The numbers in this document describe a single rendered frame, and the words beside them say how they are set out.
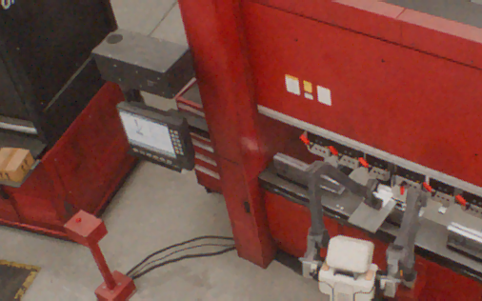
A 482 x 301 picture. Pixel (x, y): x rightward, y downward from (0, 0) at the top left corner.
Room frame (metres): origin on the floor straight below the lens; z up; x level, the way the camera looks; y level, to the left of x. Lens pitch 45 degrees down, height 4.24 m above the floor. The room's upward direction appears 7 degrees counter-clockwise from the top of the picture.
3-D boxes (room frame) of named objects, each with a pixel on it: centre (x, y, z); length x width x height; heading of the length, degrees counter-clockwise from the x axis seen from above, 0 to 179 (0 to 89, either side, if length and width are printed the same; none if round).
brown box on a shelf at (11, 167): (3.62, 1.91, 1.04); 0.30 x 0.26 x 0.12; 66
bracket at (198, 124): (3.58, 0.73, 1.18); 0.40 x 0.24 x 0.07; 52
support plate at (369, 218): (2.87, -0.37, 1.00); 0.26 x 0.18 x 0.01; 142
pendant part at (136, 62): (3.41, 0.81, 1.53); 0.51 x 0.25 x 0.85; 57
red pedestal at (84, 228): (3.25, 1.44, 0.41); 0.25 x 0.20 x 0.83; 142
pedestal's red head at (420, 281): (2.56, -0.50, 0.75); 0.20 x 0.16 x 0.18; 53
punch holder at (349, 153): (3.13, -0.28, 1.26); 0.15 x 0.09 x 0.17; 52
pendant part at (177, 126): (3.31, 0.81, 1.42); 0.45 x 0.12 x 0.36; 57
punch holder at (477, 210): (2.63, -0.91, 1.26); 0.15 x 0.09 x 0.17; 52
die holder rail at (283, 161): (3.33, -0.03, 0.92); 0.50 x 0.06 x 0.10; 52
